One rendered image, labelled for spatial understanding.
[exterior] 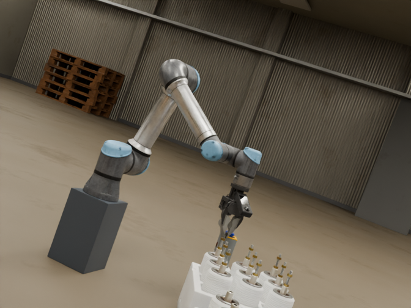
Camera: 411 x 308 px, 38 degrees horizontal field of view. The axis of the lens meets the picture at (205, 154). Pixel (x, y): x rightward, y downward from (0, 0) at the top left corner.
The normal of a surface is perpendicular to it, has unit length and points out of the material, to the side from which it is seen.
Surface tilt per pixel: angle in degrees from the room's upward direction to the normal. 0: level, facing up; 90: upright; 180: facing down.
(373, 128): 90
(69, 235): 90
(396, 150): 74
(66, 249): 90
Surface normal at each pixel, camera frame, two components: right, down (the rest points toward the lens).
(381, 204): -0.22, -0.31
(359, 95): -0.32, -0.06
